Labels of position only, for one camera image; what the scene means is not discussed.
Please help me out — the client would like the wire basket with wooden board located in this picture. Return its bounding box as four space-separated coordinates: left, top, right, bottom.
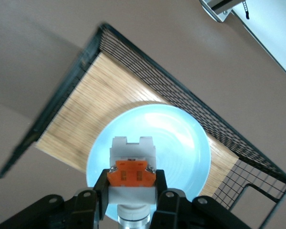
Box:
0 22 286 229

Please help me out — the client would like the silver camera mount bracket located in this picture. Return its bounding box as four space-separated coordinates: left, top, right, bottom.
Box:
199 0 241 23

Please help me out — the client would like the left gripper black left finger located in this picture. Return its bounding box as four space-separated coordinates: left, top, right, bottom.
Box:
0 168 110 229

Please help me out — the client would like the light blue round plate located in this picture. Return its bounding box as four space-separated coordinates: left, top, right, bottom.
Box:
85 104 212 221

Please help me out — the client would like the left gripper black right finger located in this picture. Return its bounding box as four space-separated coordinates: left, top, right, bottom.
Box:
152 169 251 229

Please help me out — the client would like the large white orange switch module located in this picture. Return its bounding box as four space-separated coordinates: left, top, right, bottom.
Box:
107 136 158 229

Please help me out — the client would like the brown table cover sheet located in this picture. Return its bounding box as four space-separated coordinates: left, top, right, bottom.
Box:
0 0 286 229

